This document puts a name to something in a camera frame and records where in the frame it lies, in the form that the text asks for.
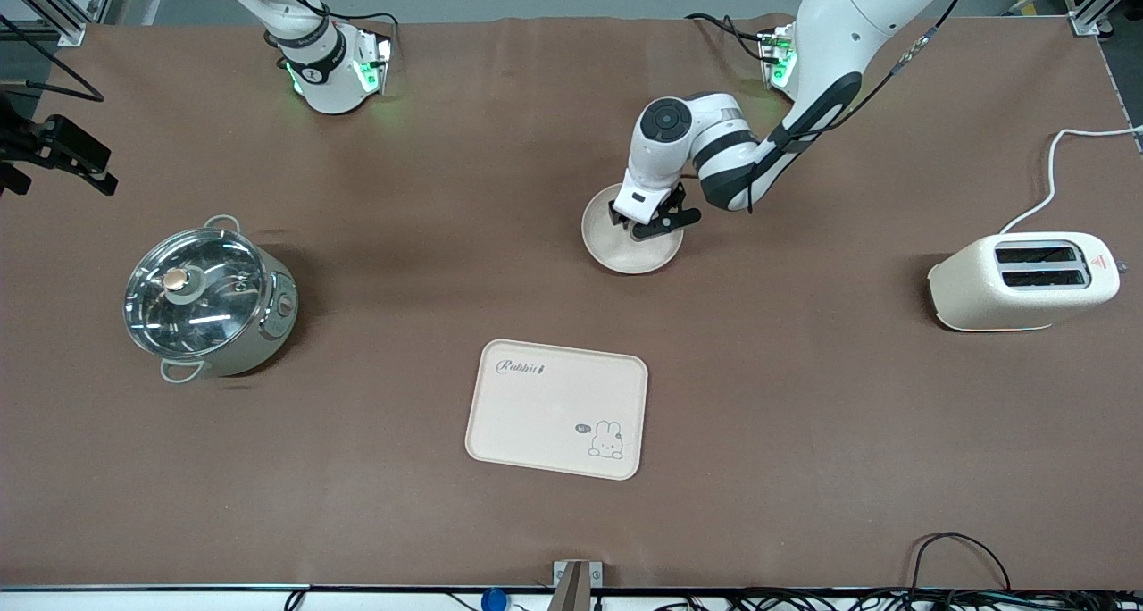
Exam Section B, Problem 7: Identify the round cream plate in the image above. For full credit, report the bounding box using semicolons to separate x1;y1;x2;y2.
581;181;685;275

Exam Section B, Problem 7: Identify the glass pot lid with knob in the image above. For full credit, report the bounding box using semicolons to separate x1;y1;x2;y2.
123;228;272;360

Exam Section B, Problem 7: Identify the cream rabbit print tray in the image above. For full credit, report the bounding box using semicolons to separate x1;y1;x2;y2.
464;339;649;481

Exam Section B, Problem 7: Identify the brown table cover sheet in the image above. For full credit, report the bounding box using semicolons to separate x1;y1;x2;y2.
0;14;1143;590

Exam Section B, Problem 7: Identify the cream two-slot toaster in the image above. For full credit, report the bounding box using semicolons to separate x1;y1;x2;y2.
927;231;1122;333

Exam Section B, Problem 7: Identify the black arm base cable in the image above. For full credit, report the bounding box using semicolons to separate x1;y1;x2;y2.
686;11;771;65
304;0;401;54

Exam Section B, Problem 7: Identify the steel pot with grey handles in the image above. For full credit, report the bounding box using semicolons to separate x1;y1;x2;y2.
123;215;299;385

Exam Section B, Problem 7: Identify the grey metal table bracket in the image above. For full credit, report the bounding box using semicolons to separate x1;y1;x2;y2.
551;559;605;611

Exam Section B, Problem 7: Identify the black looped cable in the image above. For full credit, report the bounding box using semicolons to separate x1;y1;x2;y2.
909;531;1013;594

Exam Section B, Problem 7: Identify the black cable bundle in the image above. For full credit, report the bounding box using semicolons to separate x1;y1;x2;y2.
625;588;1143;611

